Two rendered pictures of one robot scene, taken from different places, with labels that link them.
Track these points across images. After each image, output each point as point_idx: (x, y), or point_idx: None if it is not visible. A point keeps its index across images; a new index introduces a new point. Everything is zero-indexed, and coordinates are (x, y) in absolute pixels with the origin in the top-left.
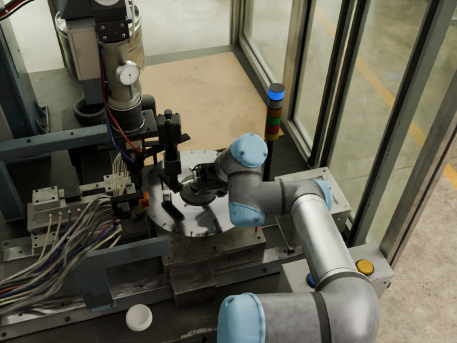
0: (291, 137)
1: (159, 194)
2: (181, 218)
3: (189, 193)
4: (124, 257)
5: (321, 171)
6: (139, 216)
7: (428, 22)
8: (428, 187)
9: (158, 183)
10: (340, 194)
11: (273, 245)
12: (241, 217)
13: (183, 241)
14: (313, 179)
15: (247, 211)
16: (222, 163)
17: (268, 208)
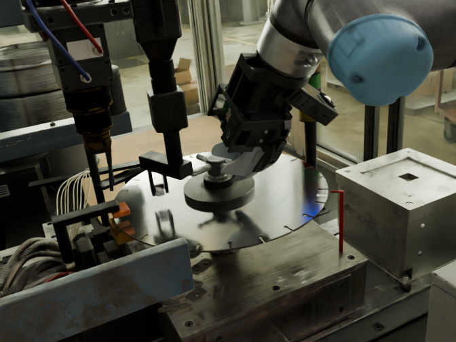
0: (321, 165)
1: (148, 207)
2: (201, 228)
3: (205, 193)
4: (87, 306)
5: (403, 153)
6: (114, 258)
7: None
8: None
9: (144, 195)
10: (454, 168)
11: (369, 286)
12: (385, 38)
13: (211, 290)
14: (397, 163)
15: (395, 24)
16: (279, 16)
17: (435, 24)
